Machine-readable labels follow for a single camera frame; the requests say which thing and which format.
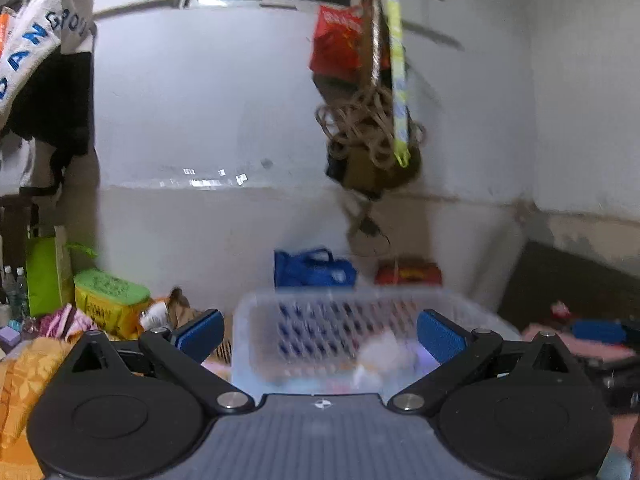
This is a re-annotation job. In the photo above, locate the black hanging garment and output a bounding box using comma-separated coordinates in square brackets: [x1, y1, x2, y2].
[0, 50, 96, 196]

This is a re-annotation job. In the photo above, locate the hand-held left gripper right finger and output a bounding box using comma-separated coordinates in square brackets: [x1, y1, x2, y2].
[389, 310, 586, 413]

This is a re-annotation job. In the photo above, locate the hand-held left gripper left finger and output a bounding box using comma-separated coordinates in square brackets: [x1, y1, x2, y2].
[65, 309, 256, 415]

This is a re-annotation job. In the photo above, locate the red box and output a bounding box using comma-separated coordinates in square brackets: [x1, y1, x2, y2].
[375, 258, 443, 288]

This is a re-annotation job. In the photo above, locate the yellow patterned strap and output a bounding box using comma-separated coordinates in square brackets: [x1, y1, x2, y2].
[381, 0, 412, 168]

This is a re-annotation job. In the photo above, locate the red plastic bag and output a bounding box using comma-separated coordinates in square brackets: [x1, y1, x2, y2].
[309, 4, 391, 81]

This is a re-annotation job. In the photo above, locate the blue duffel bag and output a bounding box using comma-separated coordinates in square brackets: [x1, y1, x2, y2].
[274, 247, 358, 290]

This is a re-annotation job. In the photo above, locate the pink folded cloth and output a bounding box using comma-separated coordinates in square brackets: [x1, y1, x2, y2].
[520, 322, 628, 367]

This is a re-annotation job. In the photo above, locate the coiled brown rope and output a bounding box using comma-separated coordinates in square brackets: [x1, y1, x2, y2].
[316, 85, 426, 170]

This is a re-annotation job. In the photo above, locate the white plastic laundry basket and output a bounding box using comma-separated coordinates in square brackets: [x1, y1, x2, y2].
[231, 286, 521, 395]

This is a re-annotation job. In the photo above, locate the brown hanging bag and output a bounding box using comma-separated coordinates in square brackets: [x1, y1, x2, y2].
[325, 72, 426, 200]

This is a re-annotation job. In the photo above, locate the orange patterned blanket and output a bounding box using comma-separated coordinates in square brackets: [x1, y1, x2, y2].
[0, 336, 81, 480]

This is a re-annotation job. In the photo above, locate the plastic water bottle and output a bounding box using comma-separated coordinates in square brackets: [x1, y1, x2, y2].
[14, 267, 31, 321]

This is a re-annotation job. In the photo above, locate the white printed cloth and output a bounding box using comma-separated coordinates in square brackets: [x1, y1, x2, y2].
[0, 0, 97, 133]

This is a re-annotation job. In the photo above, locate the pink striped cloth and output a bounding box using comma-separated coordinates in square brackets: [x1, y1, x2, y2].
[38, 303, 99, 341]

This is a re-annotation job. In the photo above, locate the white crumpled cloth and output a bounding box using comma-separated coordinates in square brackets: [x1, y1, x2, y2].
[353, 331, 419, 389]

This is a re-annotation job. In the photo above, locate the green paper bag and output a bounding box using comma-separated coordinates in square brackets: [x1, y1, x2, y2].
[26, 226, 97, 317]

